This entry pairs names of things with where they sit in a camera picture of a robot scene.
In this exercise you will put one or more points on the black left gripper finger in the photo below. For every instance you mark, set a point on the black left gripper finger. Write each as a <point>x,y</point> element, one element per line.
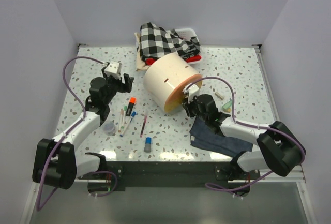
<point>128,79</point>
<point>124,87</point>

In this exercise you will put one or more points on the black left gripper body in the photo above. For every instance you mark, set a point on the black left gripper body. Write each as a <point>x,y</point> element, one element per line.
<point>113,83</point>

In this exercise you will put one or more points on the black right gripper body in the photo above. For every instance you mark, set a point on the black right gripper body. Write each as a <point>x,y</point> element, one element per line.
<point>192,108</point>

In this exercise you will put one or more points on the small beige eraser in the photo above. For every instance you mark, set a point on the small beige eraser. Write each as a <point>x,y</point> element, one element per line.
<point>221,97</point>

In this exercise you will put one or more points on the green eraser clip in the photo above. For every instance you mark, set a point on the green eraser clip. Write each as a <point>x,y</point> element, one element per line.
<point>227,107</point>

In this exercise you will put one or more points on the beige round drawer organizer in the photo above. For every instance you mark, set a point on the beige round drawer organizer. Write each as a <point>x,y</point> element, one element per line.
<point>165,80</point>

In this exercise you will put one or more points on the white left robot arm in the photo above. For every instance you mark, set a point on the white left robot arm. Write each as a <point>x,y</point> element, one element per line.
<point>55,162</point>

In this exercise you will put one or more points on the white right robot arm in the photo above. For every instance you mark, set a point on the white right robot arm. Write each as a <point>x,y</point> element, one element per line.
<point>279,149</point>

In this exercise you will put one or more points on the orange black highlighter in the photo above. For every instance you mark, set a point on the orange black highlighter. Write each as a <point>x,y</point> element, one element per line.
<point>130,106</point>

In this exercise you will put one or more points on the green cap marker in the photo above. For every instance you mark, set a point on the green cap marker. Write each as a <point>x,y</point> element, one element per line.
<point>124,116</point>

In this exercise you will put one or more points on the beige cap marker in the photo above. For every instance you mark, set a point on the beige cap marker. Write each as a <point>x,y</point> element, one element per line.
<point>120,122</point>

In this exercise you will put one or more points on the blue cap marker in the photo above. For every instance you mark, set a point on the blue cap marker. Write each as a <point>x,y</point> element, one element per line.
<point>128,123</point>

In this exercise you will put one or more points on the dark blue towel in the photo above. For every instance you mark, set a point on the dark blue towel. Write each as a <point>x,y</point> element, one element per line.
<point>203,138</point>

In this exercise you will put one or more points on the dark red pen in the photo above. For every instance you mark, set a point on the dark red pen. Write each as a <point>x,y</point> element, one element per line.
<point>143,125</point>

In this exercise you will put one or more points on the small clear round container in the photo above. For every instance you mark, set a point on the small clear round container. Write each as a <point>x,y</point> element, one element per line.
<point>109,128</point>

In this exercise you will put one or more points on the black white checkered cloth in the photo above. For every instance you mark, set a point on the black white checkered cloth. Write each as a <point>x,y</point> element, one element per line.
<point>156,42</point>

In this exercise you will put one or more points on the blue grey stamp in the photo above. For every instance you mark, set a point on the blue grey stamp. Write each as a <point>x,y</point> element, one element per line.
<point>147,146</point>

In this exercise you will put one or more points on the white plastic basket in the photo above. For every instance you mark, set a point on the white plastic basket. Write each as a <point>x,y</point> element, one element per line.
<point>186,33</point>

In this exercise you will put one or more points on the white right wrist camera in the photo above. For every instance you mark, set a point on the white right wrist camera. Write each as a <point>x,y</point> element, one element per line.
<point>190,92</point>

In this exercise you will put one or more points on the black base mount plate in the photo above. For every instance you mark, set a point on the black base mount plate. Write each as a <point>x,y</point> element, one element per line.
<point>166,175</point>

